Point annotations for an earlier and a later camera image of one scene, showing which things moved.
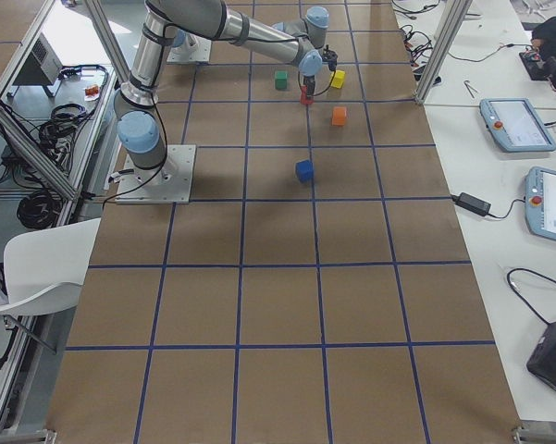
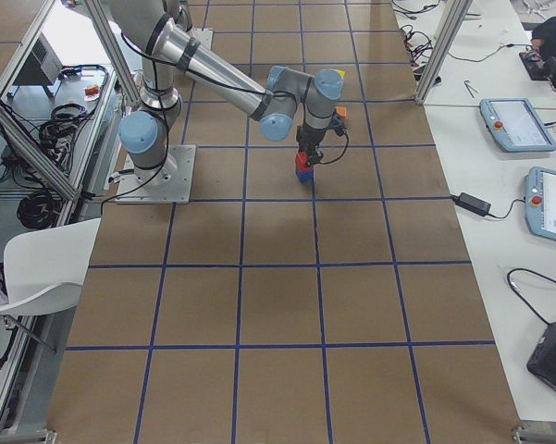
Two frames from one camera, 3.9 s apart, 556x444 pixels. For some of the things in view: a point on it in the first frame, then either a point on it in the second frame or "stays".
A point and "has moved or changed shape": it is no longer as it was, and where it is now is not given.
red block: x=303 y=97 has moved or changed shape
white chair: x=44 y=268 stays
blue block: x=304 y=169 stays
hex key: x=469 y=86 stays
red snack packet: x=92 y=93 stays
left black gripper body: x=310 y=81 -> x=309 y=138
